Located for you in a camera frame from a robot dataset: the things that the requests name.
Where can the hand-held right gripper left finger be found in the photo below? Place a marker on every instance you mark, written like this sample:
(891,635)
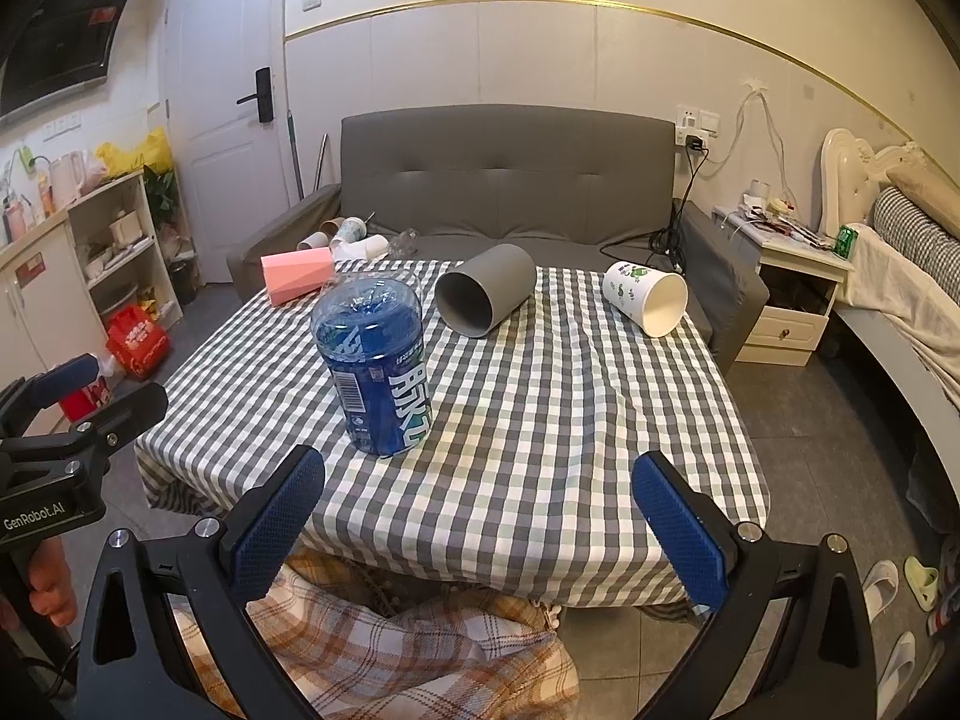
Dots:
(276,521)

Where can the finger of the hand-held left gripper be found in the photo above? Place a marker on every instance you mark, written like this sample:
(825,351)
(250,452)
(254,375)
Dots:
(124,412)
(67,379)

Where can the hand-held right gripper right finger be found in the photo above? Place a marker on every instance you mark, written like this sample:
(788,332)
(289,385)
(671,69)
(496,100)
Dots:
(679,532)

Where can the grey cup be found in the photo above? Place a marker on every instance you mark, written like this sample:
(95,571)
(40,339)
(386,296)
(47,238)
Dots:
(499,277)

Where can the pink cup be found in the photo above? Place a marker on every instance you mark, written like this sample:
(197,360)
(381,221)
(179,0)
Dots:
(292,274)

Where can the white cup with green print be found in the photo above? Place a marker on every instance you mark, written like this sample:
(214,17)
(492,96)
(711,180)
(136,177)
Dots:
(637,289)

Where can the white paper cup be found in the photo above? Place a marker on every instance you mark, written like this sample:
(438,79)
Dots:
(313,242)
(364,247)

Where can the brown paper cup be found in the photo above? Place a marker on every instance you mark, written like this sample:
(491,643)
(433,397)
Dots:
(332,227)

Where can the drink cup with straw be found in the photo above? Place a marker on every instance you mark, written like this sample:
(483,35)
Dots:
(351,230)

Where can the person's left hand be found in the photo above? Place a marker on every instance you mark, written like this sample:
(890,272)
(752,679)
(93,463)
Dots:
(52,585)

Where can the red box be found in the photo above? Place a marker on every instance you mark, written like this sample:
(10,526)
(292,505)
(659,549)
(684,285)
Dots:
(86,397)

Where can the red bag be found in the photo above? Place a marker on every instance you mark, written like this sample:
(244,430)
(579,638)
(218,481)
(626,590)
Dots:
(135,341)

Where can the white kitchen cabinet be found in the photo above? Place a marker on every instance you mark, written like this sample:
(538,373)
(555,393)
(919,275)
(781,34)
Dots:
(37,300)

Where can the dark trash bin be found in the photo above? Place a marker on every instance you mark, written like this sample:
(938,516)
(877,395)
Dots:
(182,281)

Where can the white open shelf cabinet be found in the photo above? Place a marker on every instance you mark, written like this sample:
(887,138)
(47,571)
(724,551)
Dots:
(127,240)

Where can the person's plaid trousers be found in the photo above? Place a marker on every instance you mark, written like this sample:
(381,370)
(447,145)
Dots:
(375,652)

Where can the blue plastic bottle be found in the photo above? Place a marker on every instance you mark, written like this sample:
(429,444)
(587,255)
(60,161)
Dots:
(375,390)

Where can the grey checkered tablecloth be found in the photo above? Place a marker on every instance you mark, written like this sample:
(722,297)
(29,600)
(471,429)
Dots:
(540,427)

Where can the pink kettle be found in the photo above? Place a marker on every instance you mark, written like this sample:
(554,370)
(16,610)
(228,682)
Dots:
(67,180)

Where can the white slipper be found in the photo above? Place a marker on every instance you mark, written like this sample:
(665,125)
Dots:
(879,589)
(896,664)

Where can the green plant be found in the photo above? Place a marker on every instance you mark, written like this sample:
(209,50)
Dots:
(161,191)

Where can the yellow plastic bag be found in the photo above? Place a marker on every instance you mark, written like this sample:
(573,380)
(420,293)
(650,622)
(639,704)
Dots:
(139,154)

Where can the yellow-green slipper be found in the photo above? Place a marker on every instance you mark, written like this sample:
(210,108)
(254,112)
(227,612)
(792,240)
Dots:
(922,583)

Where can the white door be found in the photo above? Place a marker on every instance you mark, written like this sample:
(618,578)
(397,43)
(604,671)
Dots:
(217,165)

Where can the white nightstand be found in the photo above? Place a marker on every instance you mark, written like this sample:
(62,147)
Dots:
(787,292)

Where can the clear plastic bottle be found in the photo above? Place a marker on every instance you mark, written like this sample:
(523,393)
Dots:
(403,244)

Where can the beige blanket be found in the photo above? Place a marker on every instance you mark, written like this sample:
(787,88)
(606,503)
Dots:
(900,300)

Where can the green can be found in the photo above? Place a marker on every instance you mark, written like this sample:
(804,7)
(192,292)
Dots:
(846,241)

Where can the black range hood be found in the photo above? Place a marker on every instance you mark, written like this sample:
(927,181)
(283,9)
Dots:
(64,37)

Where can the black door lock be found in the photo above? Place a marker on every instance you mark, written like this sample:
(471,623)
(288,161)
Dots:
(262,94)

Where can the checkered pillow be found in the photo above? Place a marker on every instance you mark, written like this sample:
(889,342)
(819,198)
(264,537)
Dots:
(915,240)

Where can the grey sofa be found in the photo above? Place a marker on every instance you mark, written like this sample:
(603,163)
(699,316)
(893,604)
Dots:
(487,180)

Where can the cream bed headboard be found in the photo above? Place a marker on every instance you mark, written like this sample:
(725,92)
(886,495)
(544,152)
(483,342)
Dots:
(847,165)

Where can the beige pillow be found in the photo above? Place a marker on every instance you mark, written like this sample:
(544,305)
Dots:
(926,195)

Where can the grey bed frame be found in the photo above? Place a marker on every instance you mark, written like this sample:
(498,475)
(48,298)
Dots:
(892,382)

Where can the wall socket panel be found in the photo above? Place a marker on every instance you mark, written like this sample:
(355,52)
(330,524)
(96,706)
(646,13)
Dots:
(697,121)

